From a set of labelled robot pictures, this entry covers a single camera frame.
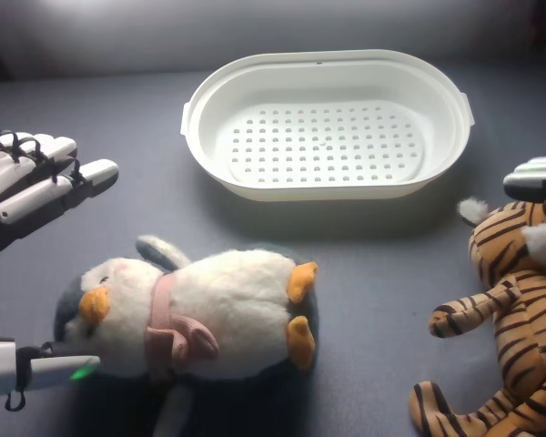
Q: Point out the orange striped tiger plush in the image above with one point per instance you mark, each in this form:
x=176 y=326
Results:
x=523 y=318

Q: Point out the white perforated plastic tray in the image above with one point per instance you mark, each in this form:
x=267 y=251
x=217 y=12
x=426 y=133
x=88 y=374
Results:
x=327 y=150

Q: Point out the grey table cloth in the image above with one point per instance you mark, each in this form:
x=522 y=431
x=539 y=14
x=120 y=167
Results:
x=382 y=296

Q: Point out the white backdrop panel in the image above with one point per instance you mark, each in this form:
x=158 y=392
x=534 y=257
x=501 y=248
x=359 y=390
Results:
x=164 y=32

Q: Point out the grey white penguin plush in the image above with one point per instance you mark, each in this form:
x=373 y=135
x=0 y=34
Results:
x=227 y=300

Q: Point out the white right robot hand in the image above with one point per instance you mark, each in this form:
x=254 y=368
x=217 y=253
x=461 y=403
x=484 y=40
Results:
x=534 y=179

